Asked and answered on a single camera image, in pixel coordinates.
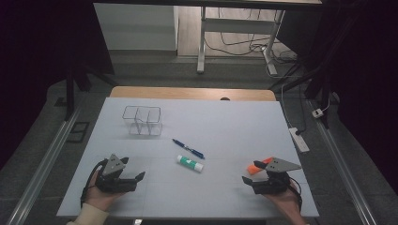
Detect person's right hand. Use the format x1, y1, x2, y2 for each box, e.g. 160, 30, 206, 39
263, 179, 304, 219

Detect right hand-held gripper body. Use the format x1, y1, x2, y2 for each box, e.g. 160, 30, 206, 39
251, 157, 303, 195

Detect person's left hand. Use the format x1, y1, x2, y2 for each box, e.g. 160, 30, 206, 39
84, 170, 126, 212

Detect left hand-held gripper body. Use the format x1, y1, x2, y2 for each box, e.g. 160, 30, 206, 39
95, 154, 139, 193

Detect white power strip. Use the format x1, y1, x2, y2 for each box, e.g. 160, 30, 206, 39
288, 127, 311, 154

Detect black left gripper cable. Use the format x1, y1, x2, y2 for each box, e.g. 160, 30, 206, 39
80, 158, 109, 209

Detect aluminium floor rail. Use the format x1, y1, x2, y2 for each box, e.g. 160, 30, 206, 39
6, 106, 83, 225
308, 99, 378, 225

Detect clear plastic organizer box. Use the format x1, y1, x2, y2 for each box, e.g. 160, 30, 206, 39
121, 105, 163, 137

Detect white table mat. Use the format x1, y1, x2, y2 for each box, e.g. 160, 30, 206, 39
56, 97, 320, 218

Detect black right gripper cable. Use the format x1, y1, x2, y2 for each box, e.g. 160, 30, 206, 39
289, 180, 304, 212

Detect blue pen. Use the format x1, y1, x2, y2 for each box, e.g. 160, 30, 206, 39
172, 138, 206, 160

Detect orange highlighter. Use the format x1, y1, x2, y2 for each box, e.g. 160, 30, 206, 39
247, 157, 274, 175

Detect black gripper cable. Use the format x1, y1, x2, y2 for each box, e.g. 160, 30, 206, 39
289, 180, 304, 212
80, 158, 109, 209

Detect black metal stand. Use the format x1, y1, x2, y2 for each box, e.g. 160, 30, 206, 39
64, 60, 120, 122
268, 60, 333, 129

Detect black floor cables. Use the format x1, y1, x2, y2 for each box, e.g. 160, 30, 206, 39
205, 7, 299, 64

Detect white desk frame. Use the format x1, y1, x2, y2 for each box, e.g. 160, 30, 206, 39
196, 6, 286, 76

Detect black floor frame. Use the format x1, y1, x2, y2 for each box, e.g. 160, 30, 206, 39
66, 121, 91, 144

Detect green white glue stick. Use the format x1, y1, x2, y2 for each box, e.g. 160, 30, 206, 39
176, 154, 205, 173

